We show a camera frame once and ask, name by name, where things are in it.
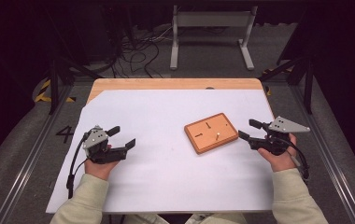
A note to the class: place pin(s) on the aluminium rail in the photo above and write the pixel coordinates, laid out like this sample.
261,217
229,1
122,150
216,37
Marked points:
331,168
26,174

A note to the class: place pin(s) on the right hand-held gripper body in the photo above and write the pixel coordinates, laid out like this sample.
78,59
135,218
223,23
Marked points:
283,126

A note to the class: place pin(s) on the person's left hand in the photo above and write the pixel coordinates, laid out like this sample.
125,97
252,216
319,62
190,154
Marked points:
99,170

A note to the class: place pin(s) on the yellow black floor tape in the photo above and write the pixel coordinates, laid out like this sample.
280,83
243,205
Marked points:
43,90
268,90

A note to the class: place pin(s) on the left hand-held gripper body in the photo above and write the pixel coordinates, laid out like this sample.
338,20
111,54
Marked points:
95,138

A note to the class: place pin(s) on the white metal stand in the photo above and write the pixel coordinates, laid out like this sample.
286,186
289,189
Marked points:
211,19

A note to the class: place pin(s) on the wooden photo frame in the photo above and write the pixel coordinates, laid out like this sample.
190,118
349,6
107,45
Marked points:
211,132

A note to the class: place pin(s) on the white paper sheet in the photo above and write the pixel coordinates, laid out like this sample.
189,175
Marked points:
160,174

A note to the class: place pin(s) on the black metal stand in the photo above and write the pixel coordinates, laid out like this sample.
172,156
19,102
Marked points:
308,84
53,84

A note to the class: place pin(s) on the person's right hand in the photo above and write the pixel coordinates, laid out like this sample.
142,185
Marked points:
281,161

